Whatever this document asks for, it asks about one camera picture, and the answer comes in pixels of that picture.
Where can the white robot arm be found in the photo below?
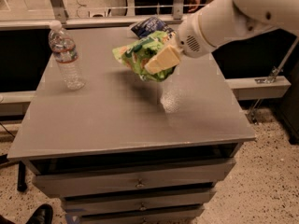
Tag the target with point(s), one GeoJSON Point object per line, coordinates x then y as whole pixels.
{"type": "Point", "coordinates": [221, 22]}

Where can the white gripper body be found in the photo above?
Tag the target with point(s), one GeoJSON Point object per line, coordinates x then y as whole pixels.
{"type": "Point", "coordinates": [189, 37]}

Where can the black leather shoe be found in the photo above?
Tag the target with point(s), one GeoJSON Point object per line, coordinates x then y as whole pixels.
{"type": "Point", "coordinates": [42, 215]}

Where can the middle grey drawer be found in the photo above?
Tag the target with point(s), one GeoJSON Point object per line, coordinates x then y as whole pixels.
{"type": "Point", "coordinates": [138, 202]}

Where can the grey drawer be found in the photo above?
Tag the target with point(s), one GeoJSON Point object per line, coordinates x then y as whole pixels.
{"type": "Point", "coordinates": [144, 177]}
{"type": "Point", "coordinates": [138, 202]}
{"type": "Point", "coordinates": [138, 217]}

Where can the top grey drawer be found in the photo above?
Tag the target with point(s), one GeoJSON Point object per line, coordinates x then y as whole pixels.
{"type": "Point", "coordinates": [144, 177]}

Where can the grey drawer cabinet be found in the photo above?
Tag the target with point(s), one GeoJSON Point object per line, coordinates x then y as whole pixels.
{"type": "Point", "coordinates": [119, 122]}

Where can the bottom grey drawer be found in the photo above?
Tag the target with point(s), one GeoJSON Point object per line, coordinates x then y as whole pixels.
{"type": "Point", "coordinates": [138, 217]}

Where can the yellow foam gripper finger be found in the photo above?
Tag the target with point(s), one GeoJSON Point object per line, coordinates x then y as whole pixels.
{"type": "Point", "coordinates": [168, 57]}

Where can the blue kettle chip bag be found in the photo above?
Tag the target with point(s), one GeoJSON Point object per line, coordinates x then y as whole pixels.
{"type": "Point", "coordinates": [149, 26]}

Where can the green rice chip bag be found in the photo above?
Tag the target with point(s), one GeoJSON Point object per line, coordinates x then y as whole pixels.
{"type": "Point", "coordinates": [136, 55]}

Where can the clear plastic water bottle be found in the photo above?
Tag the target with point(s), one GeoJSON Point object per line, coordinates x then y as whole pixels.
{"type": "Point", "coordinates": [65, 53]}

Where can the black table leg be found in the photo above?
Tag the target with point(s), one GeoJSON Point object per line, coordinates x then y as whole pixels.
{"type": "Point", "coordinates": [21, 183]}

